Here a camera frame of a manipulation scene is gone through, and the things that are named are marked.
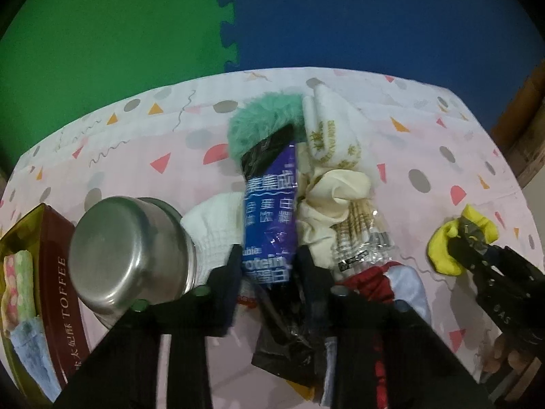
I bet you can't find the red ruffled scrunchie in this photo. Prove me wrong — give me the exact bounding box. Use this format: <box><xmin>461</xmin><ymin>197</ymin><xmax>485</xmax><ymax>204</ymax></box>
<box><xmin>344</xmin><ymin>265</ymin><xmax>394</xmax><ymax>304</ymax></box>

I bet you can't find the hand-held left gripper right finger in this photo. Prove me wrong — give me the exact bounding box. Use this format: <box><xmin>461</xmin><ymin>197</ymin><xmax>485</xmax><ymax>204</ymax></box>
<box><xmin>296</xmin><ymin>247</ymin><xmax>490</xmax><ymax>409</ymax></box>

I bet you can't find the white towel with gold print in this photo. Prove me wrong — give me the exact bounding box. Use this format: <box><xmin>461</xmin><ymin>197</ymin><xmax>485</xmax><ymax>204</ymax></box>
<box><xmin>301</xmin><ymin>83</ymin><xmax>379</xmax><ymax>169</ymax></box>

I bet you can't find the clear packet of wooden sticks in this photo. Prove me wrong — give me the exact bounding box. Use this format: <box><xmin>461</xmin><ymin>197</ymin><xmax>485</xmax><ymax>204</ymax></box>
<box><xmin>330</xmin><ymin>198</ymin><xmax>401</xmax><ymax>284</ymax></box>

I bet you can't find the pale blue white cloth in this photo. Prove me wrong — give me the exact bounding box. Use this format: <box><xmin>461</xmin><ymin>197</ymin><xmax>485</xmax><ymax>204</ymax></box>
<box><xmin>385</xmin><ymin>264</ymin><xmax>433</xmax><ymax>325</ymax></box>

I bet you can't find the brown wooden cabinet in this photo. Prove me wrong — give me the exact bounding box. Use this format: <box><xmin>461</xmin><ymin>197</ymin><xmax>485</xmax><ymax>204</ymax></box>
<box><xmin>489</xmin><ymin>57</ymin><xmax>545</xmax><ymax>189</ymax></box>

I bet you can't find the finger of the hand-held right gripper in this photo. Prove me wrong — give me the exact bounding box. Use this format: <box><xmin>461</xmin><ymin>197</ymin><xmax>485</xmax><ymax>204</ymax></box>
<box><xmin>448</xmin><ymin>233</ymin><xmax>545</xmax><ymax>291</ymax></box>
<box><xmin>472</xmin><ymin>270</ymin><xmax>545</xmax><ymax>342</ymax></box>

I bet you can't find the light blue towel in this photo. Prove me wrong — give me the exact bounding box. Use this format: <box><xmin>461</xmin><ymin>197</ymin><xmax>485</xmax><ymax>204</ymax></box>
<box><xmin>9</xmin><ymin>315</ymin><xmax>63</xmax><ymax>398</ymax></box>

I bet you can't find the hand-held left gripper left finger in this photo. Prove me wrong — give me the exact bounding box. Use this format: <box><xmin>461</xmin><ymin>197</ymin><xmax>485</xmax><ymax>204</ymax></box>
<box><xmin>55</xmin><ymin>243</ymin><xmax>244</xmax><ymax>409</ymax></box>

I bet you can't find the blue foam mat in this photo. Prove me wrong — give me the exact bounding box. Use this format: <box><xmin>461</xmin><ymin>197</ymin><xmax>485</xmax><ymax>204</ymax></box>
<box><xmin>215</xmin><ymin>0</ymin><xmax>545</xmax><ymax>137</ymax></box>

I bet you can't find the white waffle cloth red trim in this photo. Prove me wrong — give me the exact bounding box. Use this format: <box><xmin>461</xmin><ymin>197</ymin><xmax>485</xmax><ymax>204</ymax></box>
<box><xmin>181</xmin><ymin>192</ymin><xmax>262</xmax><ymax>307</ymax></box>

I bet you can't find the dark red tin box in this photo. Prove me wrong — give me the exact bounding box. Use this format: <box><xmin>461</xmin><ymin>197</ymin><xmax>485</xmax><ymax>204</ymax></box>
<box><xmin>0</xmin><ymin>202</ymin><xmax>92</xmax><ymax>407</ymax></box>

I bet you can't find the blue and black snack packet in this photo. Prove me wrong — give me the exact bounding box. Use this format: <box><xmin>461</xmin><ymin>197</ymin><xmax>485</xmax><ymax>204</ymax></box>
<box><xmin>239</xmin><ymin>123</ymin><xmax>326</xmax><ymax>393</ymax></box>

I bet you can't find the green foam mat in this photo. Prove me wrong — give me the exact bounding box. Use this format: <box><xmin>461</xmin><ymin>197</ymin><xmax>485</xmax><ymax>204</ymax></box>
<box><xmin>0</xmin><ymin>0</ymin><xmax>242</xmax><ymax>175</ymax></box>

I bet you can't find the cream fabric scrunchie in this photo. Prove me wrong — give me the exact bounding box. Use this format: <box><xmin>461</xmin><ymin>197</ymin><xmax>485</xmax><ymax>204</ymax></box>
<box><xmin>296</xmin><ymin>142</ymin><xmax>373</xmax><ymax>265</ymax></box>

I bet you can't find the person's right hand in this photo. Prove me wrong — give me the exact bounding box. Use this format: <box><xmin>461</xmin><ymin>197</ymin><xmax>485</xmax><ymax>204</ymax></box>
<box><xmin>483</xmin><ymin>332</ymin><xmax>545</xmax><ymax>382</ymax></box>

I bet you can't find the yellow cloth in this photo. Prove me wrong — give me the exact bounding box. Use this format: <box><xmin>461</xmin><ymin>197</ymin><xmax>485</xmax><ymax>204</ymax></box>
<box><xmin>428</xmin><ymin>203</ymin><xmax>500</xmax><ymax>277</ymax></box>

